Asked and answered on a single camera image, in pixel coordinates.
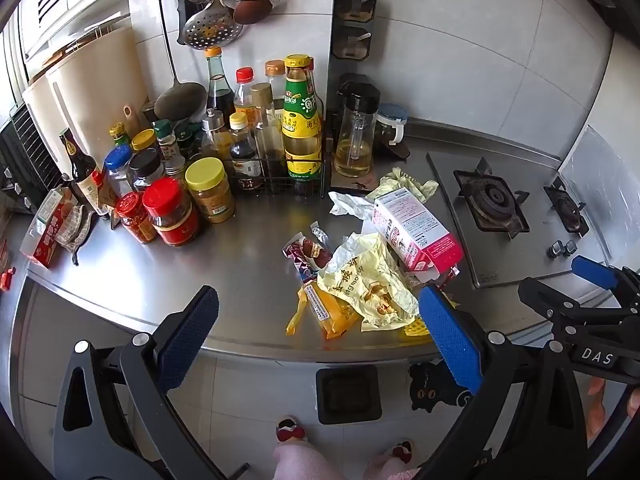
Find yellow bottle green label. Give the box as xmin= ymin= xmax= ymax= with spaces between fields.
xmin=281 ymin=54 xmax=323 ymax=182

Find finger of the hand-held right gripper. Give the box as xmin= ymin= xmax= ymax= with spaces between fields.
xmin=571 ymin=255 xmax=640 ymax=307
xmin=518 ymin=276 xmax=638 ymax=330

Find red cap bottle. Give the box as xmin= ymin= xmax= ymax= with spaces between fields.
xmin=233 ymin=67 xmax=258 ymax=126

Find glass oil dispenser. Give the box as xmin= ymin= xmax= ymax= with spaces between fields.
xmin=334 ymin=81 xmax=382 ymax=178

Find large beige cutting board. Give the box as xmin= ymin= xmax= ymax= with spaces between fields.
xmin=45 ymin=25 xmax=151 ymax=171

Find dark brown glass bottle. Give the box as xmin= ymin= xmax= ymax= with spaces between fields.
xmin=58 ymin=127 xmax=108 ymax=218

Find small yellow lid jar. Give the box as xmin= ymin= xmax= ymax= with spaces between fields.
xmin=131 ymin=129 xmax=161 ymax=153

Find checked pot holder cloth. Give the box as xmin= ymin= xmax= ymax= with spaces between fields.
xmin=55 ymin=202 xmax=98 ymax=266

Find black wok ladle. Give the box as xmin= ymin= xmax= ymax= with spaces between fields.
xmin=150 ymin=0 xmax=208 ymax=121

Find green cap spice bottle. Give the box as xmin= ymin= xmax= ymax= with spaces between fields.
xmin=152 ymin=119 xmax=180 ymax=161

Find person's pink pants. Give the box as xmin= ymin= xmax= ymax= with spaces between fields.
xmin=272 ymin=442 xmax=421 ymax=480

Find yellow lid paste jar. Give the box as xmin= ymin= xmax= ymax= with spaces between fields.
xmin=185 ymin=157 xmax=236 ymax=224

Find metal spout oil bottle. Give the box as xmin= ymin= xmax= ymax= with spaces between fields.
xmin=200 ymin=109 xmax=233 ymax=161

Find foil splash guard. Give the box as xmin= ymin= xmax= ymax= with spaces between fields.
xmin=560 ymin=125 xmax=626 ymax=266

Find black lid jar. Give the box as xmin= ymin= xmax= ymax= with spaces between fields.
xmin=127 ymin=148 xmax=166 ymax=192

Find yellow cap dark bottle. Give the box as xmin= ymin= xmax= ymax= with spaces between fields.
xmin=228 ymin=111 xmax=263 ymax=192

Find yellow crumpled plastic bag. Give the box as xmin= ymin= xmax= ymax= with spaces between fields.
xmin=367 ymin=166 xmax=440 ymax=206

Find red blue snack wrapper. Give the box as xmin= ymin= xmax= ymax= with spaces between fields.
xmin=282 ymin=232 xmax=333 ymax=283

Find wooden coaster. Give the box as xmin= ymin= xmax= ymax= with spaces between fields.
xmin=329 ymin=162 xmax=382 ymax=196

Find black wire basket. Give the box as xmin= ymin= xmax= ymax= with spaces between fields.
xmin=220 ymin=135 xmax=333 ymax=198

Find steel skimmer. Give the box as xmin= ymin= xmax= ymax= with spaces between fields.
xmin=182 ymin=0 xmax=244 ymax=51

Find pink white carton box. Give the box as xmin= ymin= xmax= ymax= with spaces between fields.
xmin=371 ymin=187 xmax=465 ymax=273

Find red food packet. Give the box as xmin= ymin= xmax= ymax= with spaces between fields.
xmin=20 ymin=187 xmax=76 ymax=268

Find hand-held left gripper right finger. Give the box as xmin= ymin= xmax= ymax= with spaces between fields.
xmin=415 ymin=285 xmax=591 ymax=480

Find brown cap bottle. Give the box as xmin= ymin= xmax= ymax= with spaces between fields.
xmin=264 ymin=60 xmax=287 ymax=106

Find small black burner grate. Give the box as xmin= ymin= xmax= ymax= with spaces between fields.
xmin=543 ymin=176 xmax=591 ymax=237

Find white crumpled wrapper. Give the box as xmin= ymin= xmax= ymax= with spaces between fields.
xmin=328 ymin=191 xmax=381 ymax=221

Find large red lid jar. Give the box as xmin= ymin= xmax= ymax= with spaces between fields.
xmin=142 ymin=177 xmax=201 ymax=247

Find steel gas stove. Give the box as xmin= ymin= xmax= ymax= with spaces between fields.
xmin=426 ymin=151 xmax=611 ymax=289

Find tan cap sauce bottle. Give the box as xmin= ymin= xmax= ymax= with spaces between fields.
xmin=250 ymin=82 xmax=286 ymax=178

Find dark sauce bottle orange cap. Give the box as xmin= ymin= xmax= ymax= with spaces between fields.
xmin=205 ymin=46 xmax=237 ymax=121

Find black wall spice box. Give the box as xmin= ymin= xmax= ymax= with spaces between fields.
xmin=332 ymin=25 xmax=373 ymax=61
xmin=334 ymin=0 xmax=377 ymax=23

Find black cat floor mat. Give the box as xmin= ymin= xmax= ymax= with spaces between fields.
xmin=407 ymin=360 xmax=473 ymax=413

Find glass jar blue lid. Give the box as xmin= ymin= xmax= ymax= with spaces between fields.
xmin=375 ymin=104 xmax=408 ymax=146

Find orange snack wrapper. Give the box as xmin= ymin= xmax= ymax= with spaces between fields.
xmin=285 ymin=282 xmax=361 ymax=341

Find yellow paper bag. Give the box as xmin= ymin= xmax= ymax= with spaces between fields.
xmin=317 ymin=232 xmax=421 ymax=333

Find red bow slipper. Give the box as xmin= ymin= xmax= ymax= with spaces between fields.
xmin=390 ymin=439 xmax=416 ymax=463
xmin=276 ymin=416 xmax=307 ymax=443

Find small beige cutting board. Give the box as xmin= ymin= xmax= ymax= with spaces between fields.
xmin=21 ymin=77 xmax=71 ymax=181

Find grey base cabinet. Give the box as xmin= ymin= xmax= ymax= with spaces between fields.
xmin=10 ymin=272 xmax=166 ymax=411

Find red chili sauce jar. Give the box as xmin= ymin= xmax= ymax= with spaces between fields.
xmin=115 ymin=191 xmax=158 ymax=245

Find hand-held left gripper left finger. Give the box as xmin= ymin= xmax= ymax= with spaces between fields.
xmin=52 ymin=285 xmax=251 ymax=480

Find large black burner grate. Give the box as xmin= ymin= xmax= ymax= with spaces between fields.
xmin=453 ymin=157 xmax=531 ymax=240

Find black waste bin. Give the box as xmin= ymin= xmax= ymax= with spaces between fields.
xmin=315 ymin=364 xmax=383 ymax=426

